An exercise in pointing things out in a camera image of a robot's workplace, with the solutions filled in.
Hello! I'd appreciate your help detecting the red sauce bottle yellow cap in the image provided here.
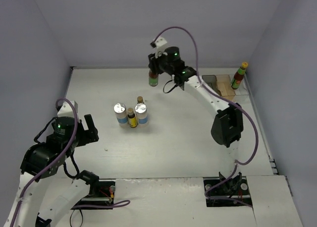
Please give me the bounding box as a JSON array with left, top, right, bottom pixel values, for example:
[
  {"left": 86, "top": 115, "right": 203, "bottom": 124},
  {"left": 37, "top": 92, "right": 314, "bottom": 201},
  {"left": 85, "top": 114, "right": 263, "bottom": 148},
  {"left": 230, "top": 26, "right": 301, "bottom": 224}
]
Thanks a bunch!
[{"left": 231, "top": 61, "right": 249, "bottom": 90}]

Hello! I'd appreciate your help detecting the clear plastic bin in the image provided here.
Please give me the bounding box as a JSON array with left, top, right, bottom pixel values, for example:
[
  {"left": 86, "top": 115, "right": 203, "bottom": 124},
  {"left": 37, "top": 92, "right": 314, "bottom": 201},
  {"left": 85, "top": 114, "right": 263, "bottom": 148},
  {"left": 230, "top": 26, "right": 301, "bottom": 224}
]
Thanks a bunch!
[{"left": 230, "top": 78, "right": 249, "bottom": 104}]

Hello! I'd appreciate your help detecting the front yellow label bottle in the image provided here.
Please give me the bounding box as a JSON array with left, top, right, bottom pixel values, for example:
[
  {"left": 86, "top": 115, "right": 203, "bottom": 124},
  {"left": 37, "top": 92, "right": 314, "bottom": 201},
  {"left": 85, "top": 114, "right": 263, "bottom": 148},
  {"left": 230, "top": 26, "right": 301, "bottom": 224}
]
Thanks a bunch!
[{"left": 127, "top": 108, "right": 138, "bottom": 128}]

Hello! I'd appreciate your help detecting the white granule jar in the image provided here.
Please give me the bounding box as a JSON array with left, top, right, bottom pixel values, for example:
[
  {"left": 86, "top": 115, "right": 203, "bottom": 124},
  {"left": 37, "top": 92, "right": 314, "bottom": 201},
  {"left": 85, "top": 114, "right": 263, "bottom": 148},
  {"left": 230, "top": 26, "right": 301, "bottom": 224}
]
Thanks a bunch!
[
  {"left": 113, "top": 103, "right": 128, "bottom": 127},
  {"left": 135, "top": 103, "right": 149, "bottom": 127}
]

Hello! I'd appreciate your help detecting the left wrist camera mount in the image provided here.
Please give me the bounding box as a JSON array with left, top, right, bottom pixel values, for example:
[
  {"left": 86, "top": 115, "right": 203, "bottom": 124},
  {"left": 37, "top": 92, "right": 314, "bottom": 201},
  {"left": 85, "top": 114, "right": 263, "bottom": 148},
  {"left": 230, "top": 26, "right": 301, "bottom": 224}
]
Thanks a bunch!
[{"left": 56, "top": 101, "right": 78, "bottom": 118}]

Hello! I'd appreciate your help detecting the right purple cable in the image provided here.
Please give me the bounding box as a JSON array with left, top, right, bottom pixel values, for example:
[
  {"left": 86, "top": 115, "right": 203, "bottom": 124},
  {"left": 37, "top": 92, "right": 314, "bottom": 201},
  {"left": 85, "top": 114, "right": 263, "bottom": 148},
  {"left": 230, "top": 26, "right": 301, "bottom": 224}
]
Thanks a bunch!
[{"left": 152, "top": 26, "right": 259, "bottom": 200}]

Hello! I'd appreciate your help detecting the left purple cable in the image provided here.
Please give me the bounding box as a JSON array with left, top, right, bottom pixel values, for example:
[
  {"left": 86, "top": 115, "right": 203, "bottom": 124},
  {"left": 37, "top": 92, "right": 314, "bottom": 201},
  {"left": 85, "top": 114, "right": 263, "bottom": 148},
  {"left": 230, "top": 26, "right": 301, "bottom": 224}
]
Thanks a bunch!
[{"left": 9, "top": 97, "right": 131, "bottom": 225}]

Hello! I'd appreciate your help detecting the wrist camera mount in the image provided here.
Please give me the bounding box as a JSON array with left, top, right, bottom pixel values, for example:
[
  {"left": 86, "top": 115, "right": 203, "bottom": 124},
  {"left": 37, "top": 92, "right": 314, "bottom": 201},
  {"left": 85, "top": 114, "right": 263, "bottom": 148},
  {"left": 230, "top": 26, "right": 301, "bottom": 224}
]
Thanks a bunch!
[
  {"left": 56, "top": 101, "right": 78, "bottom": 118},
  {"left": 150, "top": 36, "right": 167, "bottom": 58}
]

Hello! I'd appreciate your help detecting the amber plastic bin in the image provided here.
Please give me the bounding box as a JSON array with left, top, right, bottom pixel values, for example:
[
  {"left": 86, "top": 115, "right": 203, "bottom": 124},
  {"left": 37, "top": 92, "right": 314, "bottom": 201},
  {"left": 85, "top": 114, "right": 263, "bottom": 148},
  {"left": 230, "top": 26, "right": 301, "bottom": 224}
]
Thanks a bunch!
[{"left": 216, "top": 75, "right": 235, "bottom": 101}]

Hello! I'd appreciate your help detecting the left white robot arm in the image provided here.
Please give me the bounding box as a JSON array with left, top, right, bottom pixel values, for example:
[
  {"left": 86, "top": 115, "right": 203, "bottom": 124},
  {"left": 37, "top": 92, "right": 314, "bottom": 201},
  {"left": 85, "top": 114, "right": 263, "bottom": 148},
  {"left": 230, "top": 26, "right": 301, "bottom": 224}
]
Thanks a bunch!
[{"left": 4, "top": 114, "right": 99, "bottom": 227}]

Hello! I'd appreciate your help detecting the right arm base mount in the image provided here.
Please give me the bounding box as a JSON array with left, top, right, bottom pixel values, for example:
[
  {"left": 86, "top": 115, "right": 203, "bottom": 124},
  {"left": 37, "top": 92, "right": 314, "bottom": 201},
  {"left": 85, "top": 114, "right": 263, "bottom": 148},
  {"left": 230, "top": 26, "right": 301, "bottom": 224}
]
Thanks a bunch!
[{"left": 206, "top": 172, "right": 253, "bottom": 208}]

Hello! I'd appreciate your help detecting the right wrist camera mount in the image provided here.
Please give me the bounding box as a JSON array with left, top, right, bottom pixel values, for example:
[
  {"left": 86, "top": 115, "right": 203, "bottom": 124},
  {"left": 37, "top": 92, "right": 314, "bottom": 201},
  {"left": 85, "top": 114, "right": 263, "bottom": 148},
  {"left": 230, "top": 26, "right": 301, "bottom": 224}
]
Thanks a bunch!
[{"left": 150, "top": 36, "right": 167, "bottom": 58}]

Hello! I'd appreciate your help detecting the rear yellow label bottle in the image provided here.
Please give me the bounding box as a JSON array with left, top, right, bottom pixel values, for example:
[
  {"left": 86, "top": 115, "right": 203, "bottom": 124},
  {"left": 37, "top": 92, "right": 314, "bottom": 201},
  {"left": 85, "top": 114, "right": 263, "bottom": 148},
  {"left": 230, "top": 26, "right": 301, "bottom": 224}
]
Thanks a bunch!
[{"left": 137, "top": 96, "right": 144, "bottom": 104}]

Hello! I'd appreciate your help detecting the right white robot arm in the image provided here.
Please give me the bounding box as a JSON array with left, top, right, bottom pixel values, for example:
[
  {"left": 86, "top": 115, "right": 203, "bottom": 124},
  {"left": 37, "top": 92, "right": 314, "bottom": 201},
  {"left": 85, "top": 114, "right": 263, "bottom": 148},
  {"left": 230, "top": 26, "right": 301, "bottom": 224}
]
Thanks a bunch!
[{"left": 148, "top": 47, "right": 244, "bottom": 193}]

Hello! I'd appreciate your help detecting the purple cable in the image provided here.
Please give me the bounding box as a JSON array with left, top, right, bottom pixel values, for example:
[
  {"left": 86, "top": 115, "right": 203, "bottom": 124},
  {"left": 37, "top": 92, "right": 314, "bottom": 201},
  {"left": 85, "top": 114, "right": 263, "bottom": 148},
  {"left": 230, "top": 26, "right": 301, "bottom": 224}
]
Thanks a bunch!
[
  {"left": 9, "top": 97, "right": 131, "bottom": 225},
  {"left": 152, "top": 26, "right": 259, "bottom": 200}
]

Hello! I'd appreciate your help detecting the yellow label bottle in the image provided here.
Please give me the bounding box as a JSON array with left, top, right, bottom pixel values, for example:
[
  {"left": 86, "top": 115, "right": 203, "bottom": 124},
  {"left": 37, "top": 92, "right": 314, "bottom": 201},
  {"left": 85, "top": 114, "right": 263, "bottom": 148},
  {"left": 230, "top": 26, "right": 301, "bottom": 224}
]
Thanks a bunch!
[
  {"left": 137, "top": 96, "right": 144, "bottom": 104},
  {"left": 127, "top": 108, "right": 138, "bottom": 128}
]

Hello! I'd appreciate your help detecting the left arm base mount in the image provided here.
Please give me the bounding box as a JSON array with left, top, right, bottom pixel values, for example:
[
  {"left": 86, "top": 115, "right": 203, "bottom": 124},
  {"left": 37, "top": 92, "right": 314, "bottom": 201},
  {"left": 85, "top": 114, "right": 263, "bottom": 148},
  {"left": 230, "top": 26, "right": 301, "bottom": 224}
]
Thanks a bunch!
[{"left": 71, "top": 170, "right": 116, "bottom": 210}]

